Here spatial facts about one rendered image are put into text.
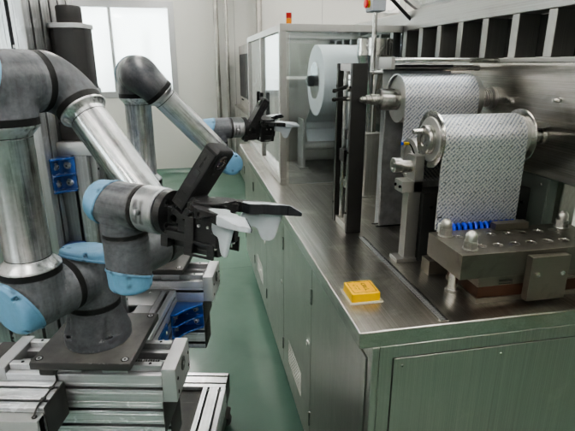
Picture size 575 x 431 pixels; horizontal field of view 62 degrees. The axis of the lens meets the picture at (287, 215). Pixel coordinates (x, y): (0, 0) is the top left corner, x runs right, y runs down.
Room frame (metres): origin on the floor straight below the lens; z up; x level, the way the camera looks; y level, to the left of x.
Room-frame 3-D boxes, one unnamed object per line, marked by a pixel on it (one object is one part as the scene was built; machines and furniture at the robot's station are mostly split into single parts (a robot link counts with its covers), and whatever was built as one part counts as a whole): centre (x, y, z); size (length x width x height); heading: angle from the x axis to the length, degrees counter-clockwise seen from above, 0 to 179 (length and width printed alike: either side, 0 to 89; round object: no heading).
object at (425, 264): (1.21, -0.51, 0.92); 0.28 x 0.04 x 0.04; 101
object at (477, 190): (1.21, -0.50, 1.11); 0.23 x 0.01 x 0.18; 101
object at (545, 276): (1.01, -0.60, 0.96); 0.10 x 0.03 x 0.11; 101
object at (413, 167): (1.27, -0.33, 1.05); 0.06 x 0.05 x 0.31; 101
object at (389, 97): (1.48, -0.31, 1.33); 0.06 x 0.06 x 0.06; 11
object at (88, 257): (0.99, 0.45, 0.98); 0.13 x 0.12 x 0.14; 153
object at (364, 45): (1.97, -0.34, 1.50); 0.14 x 0.14 x 0.06
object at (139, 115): (1.61, 0.50, 1.19); 0.15 x 0.12 x 0.55; 25
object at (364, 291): (1.04, -0.18, 0.91); 0.07 x 0.07 x 0.02; 11
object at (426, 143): (1.24, -0.36, 1.25); 0.07 x 0.02 x 0.07; 11
